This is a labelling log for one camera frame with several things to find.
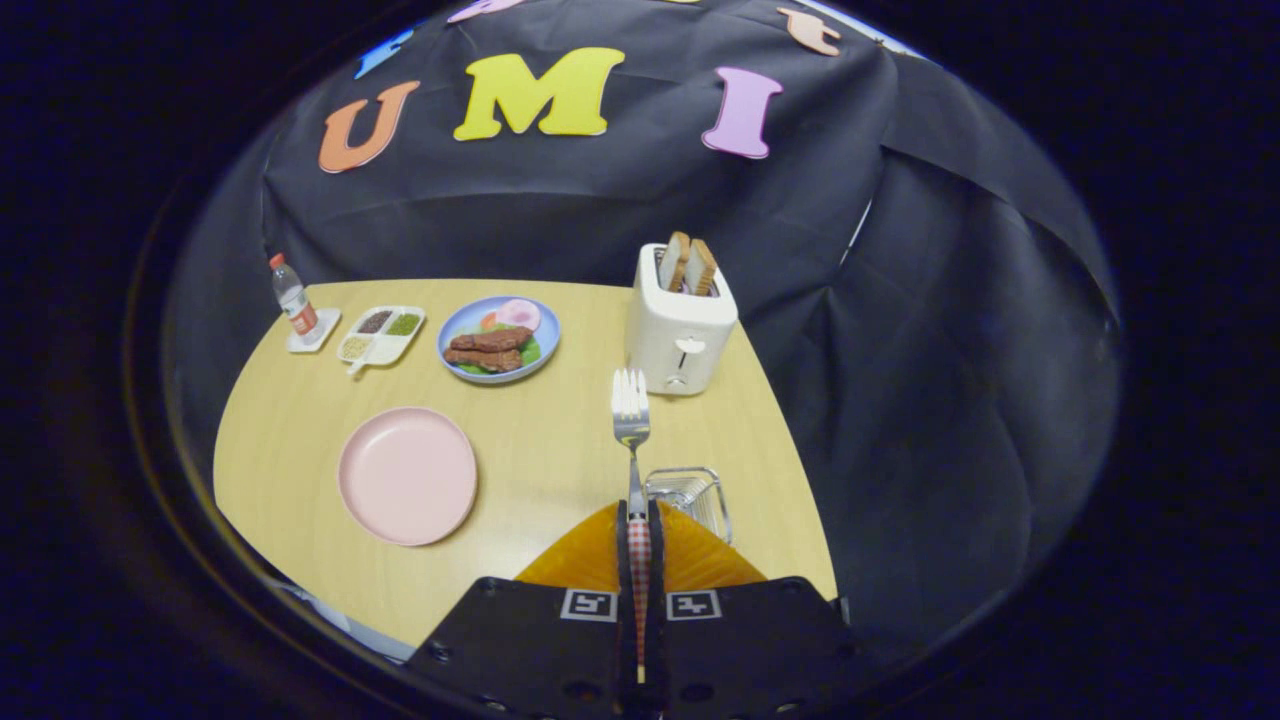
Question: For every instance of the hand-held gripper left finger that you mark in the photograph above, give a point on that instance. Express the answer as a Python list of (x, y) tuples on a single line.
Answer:
[(530, 650)]

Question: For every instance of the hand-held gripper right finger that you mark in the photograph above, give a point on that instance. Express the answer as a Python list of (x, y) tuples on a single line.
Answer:
[(760, 650)]

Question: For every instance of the pink plate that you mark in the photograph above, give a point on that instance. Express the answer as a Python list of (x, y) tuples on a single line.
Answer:
[(408, 478)]

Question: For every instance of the brown meat strip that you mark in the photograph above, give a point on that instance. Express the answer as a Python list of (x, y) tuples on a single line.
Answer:
[(490, 340), (485, 359)]

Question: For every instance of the blue plate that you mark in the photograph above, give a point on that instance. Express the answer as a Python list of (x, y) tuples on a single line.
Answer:
[(545, 345)]

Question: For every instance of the white toaster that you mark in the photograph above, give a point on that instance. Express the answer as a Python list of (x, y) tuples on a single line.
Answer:
[(675, 345)]

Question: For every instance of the pink ham slice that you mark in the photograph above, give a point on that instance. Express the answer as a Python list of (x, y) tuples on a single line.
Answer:
[(518, 313)]

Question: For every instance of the white divided condiment tray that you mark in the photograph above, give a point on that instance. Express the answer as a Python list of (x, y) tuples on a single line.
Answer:
[(385, 335)]

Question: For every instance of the white square coaster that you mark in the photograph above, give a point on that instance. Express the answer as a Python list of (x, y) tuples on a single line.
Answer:
[(325, 325)]

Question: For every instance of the toast slice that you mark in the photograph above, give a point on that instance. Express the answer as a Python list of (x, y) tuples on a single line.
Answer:
[(678, 262), (702, 268)]

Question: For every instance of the clear water bottle red cap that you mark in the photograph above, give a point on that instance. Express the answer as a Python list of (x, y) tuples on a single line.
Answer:
[(295, 305)]

